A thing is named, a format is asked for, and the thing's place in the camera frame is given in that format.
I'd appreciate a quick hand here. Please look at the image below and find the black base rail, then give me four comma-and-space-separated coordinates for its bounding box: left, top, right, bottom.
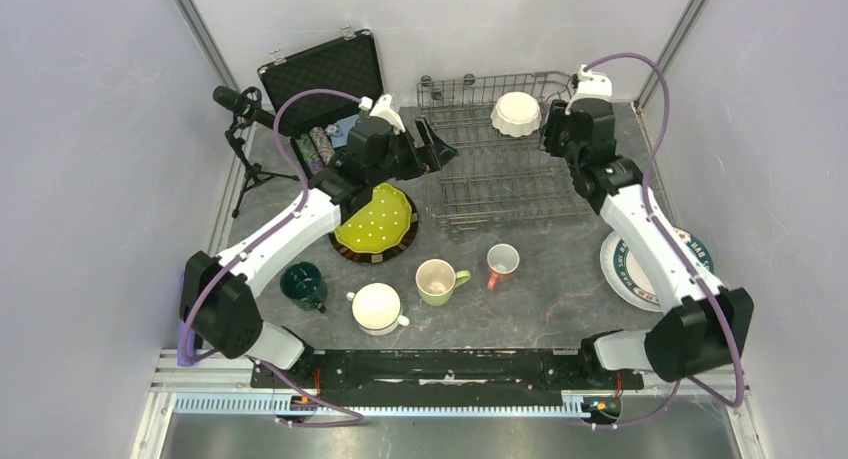
288, 348, 644, 408

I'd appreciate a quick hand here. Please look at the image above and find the orange mug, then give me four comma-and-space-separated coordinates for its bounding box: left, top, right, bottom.
486, 243, 520, 290

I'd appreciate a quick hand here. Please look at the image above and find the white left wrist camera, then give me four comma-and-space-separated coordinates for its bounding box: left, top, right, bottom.
358, 93, 406, 134

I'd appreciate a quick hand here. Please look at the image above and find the grey wire dish rack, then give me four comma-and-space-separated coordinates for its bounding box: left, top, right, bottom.
417, 71, 593, 238

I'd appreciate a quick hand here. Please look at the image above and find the teal rimmed patterned plate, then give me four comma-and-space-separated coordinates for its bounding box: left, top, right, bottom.
600, 227, 704, 314

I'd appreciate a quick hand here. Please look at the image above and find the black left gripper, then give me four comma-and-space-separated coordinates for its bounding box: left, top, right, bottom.
368, 116, 458, 187

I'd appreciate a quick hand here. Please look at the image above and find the black microphone on tripod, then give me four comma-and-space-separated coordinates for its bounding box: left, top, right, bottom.
212, 85, 298, 219

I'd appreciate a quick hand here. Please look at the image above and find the green scalloped plate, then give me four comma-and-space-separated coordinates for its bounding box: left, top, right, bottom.
331, 183, 413, 254

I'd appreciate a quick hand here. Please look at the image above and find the light green mug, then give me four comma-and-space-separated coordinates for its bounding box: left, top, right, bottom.
415, 259, 471, 307

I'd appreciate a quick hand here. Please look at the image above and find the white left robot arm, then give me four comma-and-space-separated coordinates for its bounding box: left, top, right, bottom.
178, 117, 459, 387

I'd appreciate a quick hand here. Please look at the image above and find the black poker chip case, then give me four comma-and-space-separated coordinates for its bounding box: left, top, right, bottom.
256, 25, 399, 179

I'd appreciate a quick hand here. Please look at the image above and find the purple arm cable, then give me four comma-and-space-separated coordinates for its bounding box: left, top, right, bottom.
175, 88, 366, 368
579, 51, 747, 410

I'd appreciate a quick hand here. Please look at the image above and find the white scalloped bowl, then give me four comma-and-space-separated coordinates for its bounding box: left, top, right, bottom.
490, 92, 542, 138

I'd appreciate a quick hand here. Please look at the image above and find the white two-handled soup cup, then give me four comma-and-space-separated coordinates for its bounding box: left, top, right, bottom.
346, 283, 410, 336

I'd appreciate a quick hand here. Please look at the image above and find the dark green mug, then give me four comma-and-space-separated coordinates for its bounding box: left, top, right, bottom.
280, 261, 328, 314

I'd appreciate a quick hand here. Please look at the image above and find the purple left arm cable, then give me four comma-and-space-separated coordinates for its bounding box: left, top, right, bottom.
175, 88, 366, 368

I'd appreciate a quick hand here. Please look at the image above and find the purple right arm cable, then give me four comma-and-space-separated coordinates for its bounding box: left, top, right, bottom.
579, 51, 747, 410

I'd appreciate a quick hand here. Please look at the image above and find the dark striped plate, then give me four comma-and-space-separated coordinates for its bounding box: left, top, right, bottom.
327, 195, 420, 264

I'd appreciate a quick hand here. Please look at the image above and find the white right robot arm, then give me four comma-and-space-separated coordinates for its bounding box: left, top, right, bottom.
541, 99, 754, 387

